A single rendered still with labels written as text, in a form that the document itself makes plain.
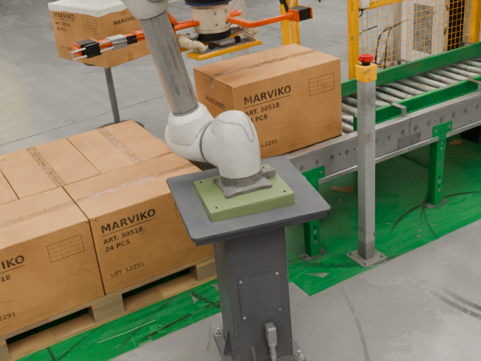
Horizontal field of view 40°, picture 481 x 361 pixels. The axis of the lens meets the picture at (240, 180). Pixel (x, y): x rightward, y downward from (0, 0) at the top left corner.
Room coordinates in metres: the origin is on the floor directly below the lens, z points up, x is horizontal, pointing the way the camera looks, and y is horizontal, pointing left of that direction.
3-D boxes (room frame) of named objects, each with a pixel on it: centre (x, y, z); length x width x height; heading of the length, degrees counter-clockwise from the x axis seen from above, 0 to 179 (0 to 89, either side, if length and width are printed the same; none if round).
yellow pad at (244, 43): (2.90, 0.01, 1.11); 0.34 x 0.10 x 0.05; 121
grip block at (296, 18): (2.92, -0.33, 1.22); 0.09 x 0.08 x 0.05; 31
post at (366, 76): (2.77, -0.60, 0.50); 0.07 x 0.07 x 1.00; 28
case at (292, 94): (3.11, -0.18, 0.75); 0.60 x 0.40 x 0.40; 117
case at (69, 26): (4.80, 0.91, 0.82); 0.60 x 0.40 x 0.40; 45
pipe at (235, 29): (2.98, 0.06, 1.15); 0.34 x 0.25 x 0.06; 121
